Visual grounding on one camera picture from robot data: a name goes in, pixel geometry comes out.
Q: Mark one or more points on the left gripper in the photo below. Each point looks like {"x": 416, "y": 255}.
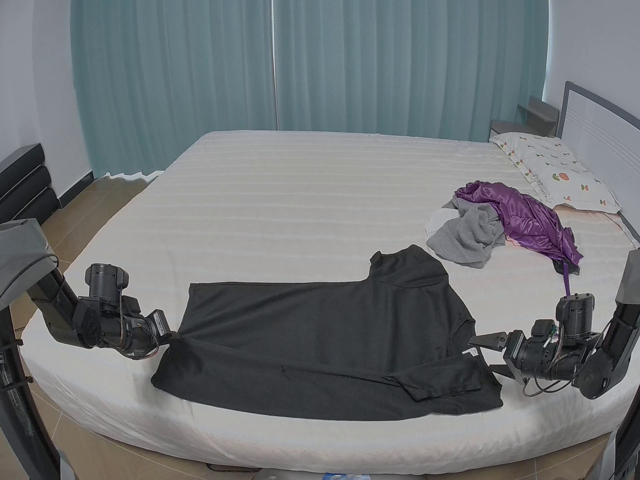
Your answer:
{"x": 162, "y": 328}

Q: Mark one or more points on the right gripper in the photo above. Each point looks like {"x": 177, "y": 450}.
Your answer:
{"x": 522, "y": 358}

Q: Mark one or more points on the black T-shirt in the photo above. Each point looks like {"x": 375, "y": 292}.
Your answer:
{"x": 320, "y": 338}

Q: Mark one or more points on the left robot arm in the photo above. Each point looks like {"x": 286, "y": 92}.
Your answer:
{"x": 55, "y": 298}

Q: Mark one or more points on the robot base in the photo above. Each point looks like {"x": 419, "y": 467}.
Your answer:
{"x": 345, "y": 477}

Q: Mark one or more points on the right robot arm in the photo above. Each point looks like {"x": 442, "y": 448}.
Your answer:
{"x": 615, "y": 348}

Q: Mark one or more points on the bed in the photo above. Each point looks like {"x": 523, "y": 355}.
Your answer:
{"x": 300, "y": 193}

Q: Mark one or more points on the dark grey garment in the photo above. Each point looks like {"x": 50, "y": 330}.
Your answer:
{"x": 565, "y": 267}

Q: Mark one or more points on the purple satin garment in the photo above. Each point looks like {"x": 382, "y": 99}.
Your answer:
{"x": 530, "y": 218}

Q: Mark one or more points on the white garment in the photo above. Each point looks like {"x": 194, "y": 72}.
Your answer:
{"x": 437, "y": 220}

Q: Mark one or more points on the white printed pillow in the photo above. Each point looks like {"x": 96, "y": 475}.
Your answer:
{"x": 560, "y": 168}

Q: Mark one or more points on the black chest of drawers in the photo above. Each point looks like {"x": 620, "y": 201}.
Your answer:
{"x": 25, "y": 183}

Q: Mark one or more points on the grey bedside table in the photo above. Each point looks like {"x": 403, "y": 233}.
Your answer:
{"x": 532, "y": 118}

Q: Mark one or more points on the blue-green curtain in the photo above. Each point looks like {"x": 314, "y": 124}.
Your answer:
{"x": 400, "y": 53}
{"x": 170, "y": 68}

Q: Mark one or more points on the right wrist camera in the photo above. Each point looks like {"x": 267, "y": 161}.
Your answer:
{"x": 544, "y": 330}

